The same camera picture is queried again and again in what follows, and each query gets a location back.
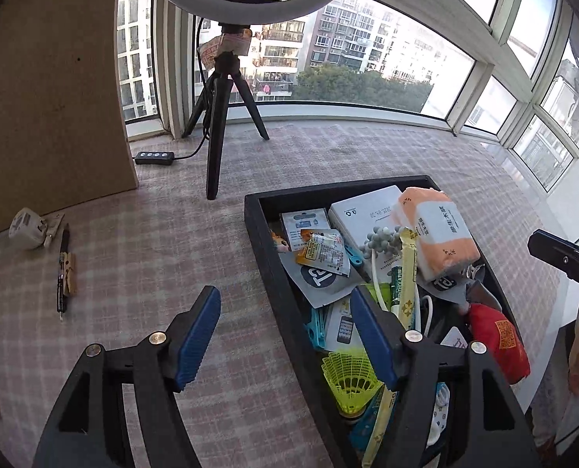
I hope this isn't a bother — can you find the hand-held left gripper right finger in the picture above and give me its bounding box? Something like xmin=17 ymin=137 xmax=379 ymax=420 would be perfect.
xmin=350 ymin=285 xmax=539 ymax=468

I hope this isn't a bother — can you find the patterned white face mask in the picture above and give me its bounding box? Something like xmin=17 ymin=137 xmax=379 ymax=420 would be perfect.
xmin=425 ymin=382 xmax=452 ymax=450

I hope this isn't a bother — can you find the red fabric pouch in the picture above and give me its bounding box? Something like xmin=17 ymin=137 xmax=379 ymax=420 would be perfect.
xmin=467 ymin=303 xmax=531 ymax=385

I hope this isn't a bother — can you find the long yellow sachet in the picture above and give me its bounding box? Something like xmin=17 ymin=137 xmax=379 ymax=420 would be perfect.
xmin=397 ymin=227 xmax=421 ymax=331
xmin=362 ymin=389 xmax=398 ymax=468

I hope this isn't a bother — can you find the white cardboard box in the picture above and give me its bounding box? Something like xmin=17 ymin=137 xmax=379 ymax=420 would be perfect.
xmin=328 ymin=185 xmax=403 ymax=250

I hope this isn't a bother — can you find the grey round logo card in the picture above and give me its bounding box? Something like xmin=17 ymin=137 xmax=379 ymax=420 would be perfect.
xmin=423 ymin=273 xmax=469 ymax=304
xmin=282 ymin=252 xmax=367 ymax=311

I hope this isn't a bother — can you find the grey bead massager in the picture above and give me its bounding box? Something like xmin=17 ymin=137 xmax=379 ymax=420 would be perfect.
xmin=360 ymin=225 xmax=403 ymax=262

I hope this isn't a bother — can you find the light blue plastic clip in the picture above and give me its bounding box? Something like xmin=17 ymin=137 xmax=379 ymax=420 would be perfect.
xmin=308 ymin=306 xmax=335 ymax=353

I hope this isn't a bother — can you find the orange white snack sachet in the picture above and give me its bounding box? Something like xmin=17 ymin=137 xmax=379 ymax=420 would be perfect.
xmin=296 ymin=229 xmax=352 ymax=280

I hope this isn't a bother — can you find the pink checked tablecloth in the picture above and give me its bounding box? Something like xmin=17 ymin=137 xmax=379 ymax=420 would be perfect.
xmin=0 ymin=122 xmax=568 ymax=468

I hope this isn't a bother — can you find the wooden clothespin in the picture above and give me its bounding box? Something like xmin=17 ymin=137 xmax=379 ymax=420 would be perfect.
xmin=59 ymin=252 xmax=78 ymax=297

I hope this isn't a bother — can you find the white cable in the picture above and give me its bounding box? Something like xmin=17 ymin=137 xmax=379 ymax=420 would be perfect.
xmin=369 ymin=252 xmax=435 ymax=333

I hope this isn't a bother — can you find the green battery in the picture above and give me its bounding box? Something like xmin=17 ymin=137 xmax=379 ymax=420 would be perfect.
xmin=389 ymin=266 xmax=403 ymax=314

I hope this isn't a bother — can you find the paper tag on tripod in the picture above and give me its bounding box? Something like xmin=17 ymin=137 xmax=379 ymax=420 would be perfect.
xmin=197 ymin=29 xmax=254 ymax=67

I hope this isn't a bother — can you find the brown cardboard board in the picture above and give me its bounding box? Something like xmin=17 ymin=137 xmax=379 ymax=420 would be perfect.
xmin=0 ymin=0 xmax=139 ymax=243

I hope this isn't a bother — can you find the orange white tissue pack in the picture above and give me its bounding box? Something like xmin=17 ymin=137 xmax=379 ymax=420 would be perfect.
xmin=398 ymin=186 xmax=481 ymax=284

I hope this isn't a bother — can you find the white plug adapter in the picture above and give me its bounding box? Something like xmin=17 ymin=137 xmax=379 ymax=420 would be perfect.
xmin=9 ymin=207 xmax=51 ymax=250

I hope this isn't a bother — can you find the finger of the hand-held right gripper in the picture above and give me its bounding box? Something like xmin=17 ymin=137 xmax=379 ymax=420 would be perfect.
xmin=528 ymin=229 xmax=579 ymax=301

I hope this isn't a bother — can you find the phone picture card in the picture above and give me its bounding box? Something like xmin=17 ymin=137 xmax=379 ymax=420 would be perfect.
xmin=325 ymin=297 xmax=364 ymax=353

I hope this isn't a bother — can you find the black storage tray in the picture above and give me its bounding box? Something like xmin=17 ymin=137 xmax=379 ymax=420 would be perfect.
xmin=244 ymin=174 xmax=531 ymax=468

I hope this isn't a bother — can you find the small fox figure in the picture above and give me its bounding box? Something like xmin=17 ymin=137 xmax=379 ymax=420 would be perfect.
xmin=269 ymin=229 xmax=291 ymax=254

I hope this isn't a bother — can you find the black tripod stand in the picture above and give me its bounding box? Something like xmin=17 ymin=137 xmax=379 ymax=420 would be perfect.
xmin=181 ymin=20 xmax=271 ymax=200

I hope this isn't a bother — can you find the black cable remote controller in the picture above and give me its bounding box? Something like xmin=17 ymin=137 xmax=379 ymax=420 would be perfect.
xmin=134 ymin=150 xmax=176 ymax=165

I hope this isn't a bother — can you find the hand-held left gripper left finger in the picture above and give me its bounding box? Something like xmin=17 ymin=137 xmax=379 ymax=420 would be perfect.
xmin=32 ymin=285 xmax=221 ymax=468

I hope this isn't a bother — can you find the yellow green shuttlecock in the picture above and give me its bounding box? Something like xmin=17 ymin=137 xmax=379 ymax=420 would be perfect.
xmin=321 ymin=349 xmax=386 ymax=418

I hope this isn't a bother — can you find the blue printed packet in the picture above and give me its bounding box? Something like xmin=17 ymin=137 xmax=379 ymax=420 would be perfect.
xmin=350 ymin=400 xmax=384 ymax=455

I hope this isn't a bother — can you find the black pen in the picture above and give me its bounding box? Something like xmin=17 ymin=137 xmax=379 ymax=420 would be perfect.
xmin=57 ymin=223 xmax=71 ymax=323

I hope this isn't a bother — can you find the blue label card pack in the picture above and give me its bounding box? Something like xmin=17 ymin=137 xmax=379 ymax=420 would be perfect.
xmin=280 ymin=207 xmax=332 ymax=250

